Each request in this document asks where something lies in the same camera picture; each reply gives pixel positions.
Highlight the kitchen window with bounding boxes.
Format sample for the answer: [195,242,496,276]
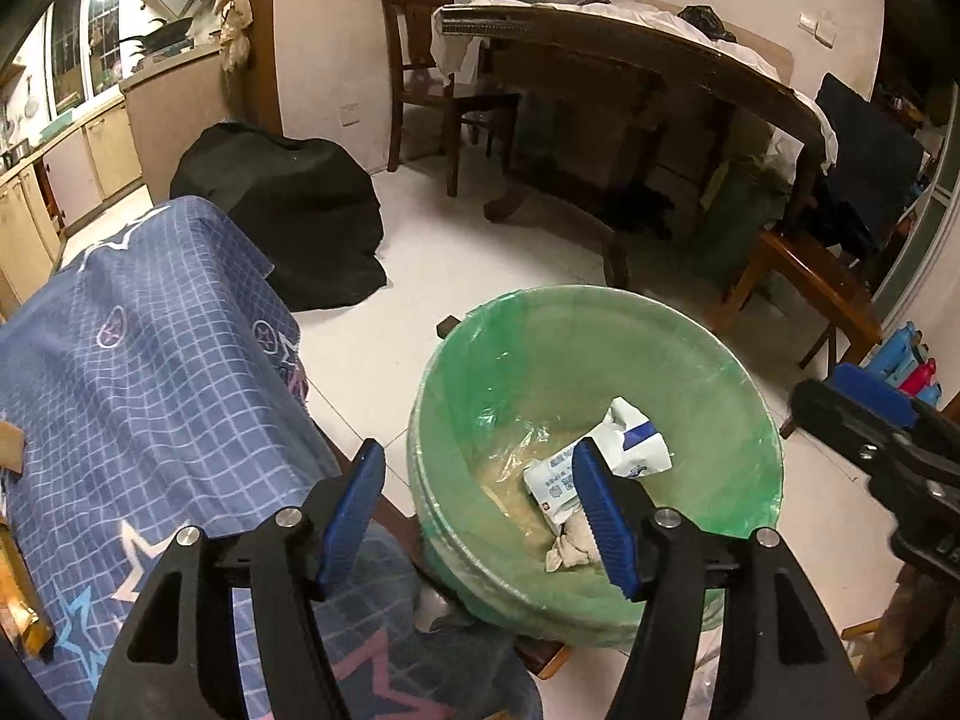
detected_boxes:
[46,0,122,115]

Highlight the tan sponge block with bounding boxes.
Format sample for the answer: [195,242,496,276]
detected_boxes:
[0,421,26,475]

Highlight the blue and red bottles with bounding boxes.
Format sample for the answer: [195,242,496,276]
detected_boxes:
[866,320,942,406]

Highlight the black wok on stove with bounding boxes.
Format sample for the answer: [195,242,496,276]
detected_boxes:
[121,18,192,54]

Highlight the wooden chair near bin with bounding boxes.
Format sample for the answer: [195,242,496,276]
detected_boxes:
[708,231,882,374]

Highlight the dark wooden dining table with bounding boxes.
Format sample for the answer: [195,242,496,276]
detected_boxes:
[480,37,823,289]

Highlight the green-lined trash bin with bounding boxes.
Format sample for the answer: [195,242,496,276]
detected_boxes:
[407,284,784,647]

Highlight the blue star-pattern tablecloth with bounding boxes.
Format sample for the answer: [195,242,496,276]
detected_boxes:
[2,197,544,718]

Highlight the kitchen base cabinets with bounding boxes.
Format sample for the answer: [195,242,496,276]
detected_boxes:
[2,44,229,319]

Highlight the yellow snack packet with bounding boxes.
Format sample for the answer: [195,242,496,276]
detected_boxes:
[0,522,53,658]

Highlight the white blue wipes packet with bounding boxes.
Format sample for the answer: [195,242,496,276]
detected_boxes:
[522,395,676,529]

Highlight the black bag on floor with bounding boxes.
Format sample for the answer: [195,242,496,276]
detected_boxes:
[169,122,387,312]

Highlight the wooden chair by wall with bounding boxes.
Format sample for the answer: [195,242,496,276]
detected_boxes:
[381,0,521,197]

